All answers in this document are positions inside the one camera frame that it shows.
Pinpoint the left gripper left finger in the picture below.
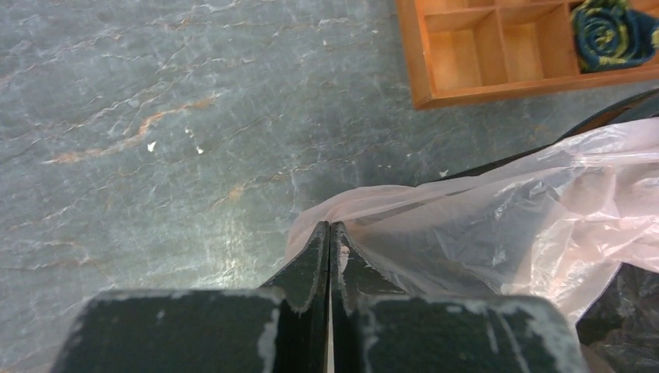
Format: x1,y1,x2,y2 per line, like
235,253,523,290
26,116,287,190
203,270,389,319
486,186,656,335
52,221,330,372

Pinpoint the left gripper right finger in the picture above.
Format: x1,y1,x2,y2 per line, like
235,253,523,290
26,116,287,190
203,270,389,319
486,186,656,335
329,223,588,372

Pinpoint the orange compartment tray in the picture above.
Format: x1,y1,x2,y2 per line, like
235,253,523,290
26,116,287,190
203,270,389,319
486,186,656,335
396,1,658,110

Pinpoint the black plastic trash bin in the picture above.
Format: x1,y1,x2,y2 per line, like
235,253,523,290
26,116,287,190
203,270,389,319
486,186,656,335
438,88,659,373

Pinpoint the pink translucent trash bag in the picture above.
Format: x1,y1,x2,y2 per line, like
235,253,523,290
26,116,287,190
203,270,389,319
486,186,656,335
284,118,658,372

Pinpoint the black bag roll front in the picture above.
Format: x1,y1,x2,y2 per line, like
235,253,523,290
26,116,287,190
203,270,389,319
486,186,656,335
570,1,658,73

